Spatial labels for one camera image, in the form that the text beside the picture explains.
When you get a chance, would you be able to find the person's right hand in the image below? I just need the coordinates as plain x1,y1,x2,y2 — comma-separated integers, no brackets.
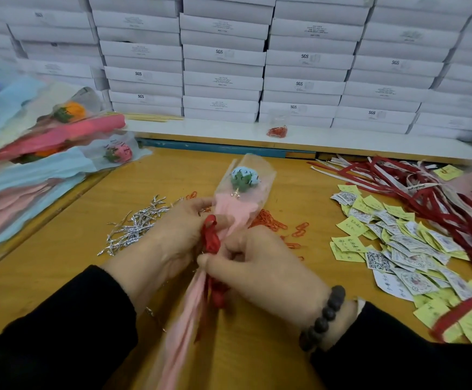
197,225,359,350

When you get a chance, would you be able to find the person's left hand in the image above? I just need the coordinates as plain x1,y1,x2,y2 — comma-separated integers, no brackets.
104,197,214,314

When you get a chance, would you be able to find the single red ribbon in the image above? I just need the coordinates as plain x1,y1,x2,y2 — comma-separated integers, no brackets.
199,213,231,309

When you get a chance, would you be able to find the blue flower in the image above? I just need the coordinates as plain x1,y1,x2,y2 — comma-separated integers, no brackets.
142,152,278,390

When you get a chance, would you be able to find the pile of yellow white tags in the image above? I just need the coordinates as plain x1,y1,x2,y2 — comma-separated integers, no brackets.
329,140,472,354

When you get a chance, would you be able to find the pile of flowers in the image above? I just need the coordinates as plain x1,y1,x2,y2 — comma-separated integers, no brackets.
0,53,152,265

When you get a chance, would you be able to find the pile of red ribbons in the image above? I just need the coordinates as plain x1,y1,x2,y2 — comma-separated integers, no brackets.
311,155,472,348

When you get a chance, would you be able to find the person's right forearm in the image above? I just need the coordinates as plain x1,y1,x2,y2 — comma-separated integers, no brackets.
311,300,472,390

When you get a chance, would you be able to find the person's left forearm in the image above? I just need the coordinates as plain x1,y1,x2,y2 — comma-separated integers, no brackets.
0,265,140,390

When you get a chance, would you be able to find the pile of silver twist ties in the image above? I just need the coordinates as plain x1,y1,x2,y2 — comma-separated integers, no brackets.
98,196,174,257

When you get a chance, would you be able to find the pile of orange paper clips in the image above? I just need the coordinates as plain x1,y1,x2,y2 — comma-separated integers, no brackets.
186,191,312,250

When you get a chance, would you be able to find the wooden sticks bundle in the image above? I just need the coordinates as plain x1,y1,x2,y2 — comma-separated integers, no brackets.
124,114,184,124

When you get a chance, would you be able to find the small bag of red clips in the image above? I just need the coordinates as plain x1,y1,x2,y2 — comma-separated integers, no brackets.
267,116,290,140

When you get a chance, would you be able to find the long white board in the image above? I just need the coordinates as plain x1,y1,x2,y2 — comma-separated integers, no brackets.
126,119,472,165

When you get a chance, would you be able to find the black bead bracelet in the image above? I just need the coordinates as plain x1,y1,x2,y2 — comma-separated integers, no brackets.
299,285,348,353

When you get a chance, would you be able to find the wall of stacked white boxes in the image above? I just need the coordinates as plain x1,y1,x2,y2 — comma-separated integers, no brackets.
0,0,472,143

